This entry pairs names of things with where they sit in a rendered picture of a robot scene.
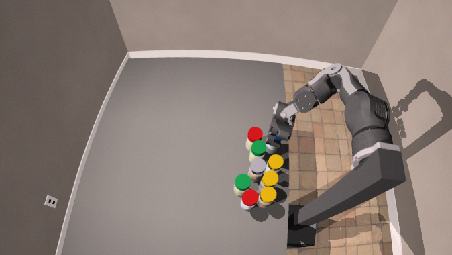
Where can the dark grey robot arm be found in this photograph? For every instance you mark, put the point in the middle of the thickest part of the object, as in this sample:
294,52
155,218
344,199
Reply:
366,116

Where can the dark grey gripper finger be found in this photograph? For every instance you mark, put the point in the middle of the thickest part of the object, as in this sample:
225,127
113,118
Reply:
272,141

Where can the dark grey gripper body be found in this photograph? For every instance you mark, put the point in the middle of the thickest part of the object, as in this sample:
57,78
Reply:
282,129

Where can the red-capped bottle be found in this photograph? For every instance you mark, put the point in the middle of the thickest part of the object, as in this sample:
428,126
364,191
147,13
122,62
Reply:
254,134
249,199

